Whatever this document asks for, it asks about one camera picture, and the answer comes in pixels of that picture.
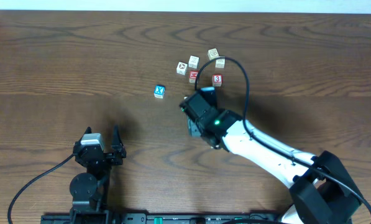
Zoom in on red M wooden block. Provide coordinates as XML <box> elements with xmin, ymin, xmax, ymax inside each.
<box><xmin>189</xmin><ymin>70</ymin><xmax>198</xmax><ymax>83</ymax></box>

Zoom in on yellow sided wooden block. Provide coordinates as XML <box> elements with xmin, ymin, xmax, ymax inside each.
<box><xmin>208</xmin><ymin>49</ymin><xmax>219</xmax><ymax>60</ymax></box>

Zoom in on brown circle wooden block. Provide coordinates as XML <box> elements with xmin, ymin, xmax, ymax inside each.
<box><xmin>176</xmin><ymin>62</ymin><xmax>188</xmax><ymax>75</ymax></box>

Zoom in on blue sided wooden block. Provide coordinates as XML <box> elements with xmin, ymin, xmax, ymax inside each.
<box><xmin>188</xmin><ymin>55</ymin><xmax>199</xmax><ymax>69</ymax></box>

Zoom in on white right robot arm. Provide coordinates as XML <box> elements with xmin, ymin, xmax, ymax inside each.
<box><xmin>180</xmin><ymin>91</ymin><xmax>363</xmax><ymax>223</ymax></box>

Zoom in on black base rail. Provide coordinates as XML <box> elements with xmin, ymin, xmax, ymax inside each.
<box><xmin>40</xmin><ymin>213</ymin><xmax>278</xmax><ymax>224</ymax></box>

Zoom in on red number 3 block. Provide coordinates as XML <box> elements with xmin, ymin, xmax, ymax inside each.
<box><xmin>212</xmin><ymin>74</ymin><xmax>222</xmax><ymax>86</ymax></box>

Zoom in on blue X wooden block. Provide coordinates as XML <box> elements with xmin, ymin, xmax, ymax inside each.
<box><xmin>153</xmin><ymin>85</ymin><xmax>165</xmax><ymax>98</ymax></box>

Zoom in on plain engraved wooden block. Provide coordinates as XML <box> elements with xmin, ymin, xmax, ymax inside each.
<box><xmin>215</xmin><ymin>57</ymin><xmax>226</xmax><ymax>68</ymax></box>

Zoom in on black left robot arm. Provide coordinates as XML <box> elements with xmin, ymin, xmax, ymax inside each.
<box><xmin>70</xmin><ymin>126</ymin><xmax>126</xmax><ymax>213</ymax></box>

